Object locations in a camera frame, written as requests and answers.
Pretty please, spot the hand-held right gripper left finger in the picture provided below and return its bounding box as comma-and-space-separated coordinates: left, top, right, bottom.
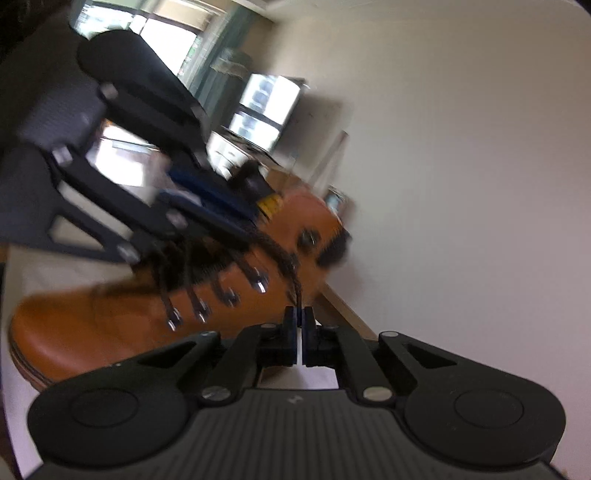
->
112, 306, 299, 407

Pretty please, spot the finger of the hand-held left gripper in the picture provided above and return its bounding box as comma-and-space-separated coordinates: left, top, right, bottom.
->
98, 84, 260, 221
45, 147, 260, 265

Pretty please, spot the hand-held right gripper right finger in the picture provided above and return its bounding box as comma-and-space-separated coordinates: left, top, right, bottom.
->
303, 306, 467, 405

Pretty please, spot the dark brown shoelace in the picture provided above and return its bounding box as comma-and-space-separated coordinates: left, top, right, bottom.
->
152, 228, 306, 326

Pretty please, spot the brown leather boot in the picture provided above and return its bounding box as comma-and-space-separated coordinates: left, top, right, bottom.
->
7, 159, 354, 393

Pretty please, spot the person's left forearm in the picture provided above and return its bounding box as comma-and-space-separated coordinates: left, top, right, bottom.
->
0, 0, 81, 65

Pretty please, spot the white wooden television cabinet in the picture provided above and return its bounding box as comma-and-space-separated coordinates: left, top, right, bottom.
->
207, 130, 324, 197

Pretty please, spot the flat screen television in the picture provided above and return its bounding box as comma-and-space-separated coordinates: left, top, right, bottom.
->
228, 72, 306, 152

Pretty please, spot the balcony window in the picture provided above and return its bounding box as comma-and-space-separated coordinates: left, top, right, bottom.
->
69, 0, 218, 81

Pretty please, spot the teal curtain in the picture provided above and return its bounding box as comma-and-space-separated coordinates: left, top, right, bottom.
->
188, 6, 271, 121

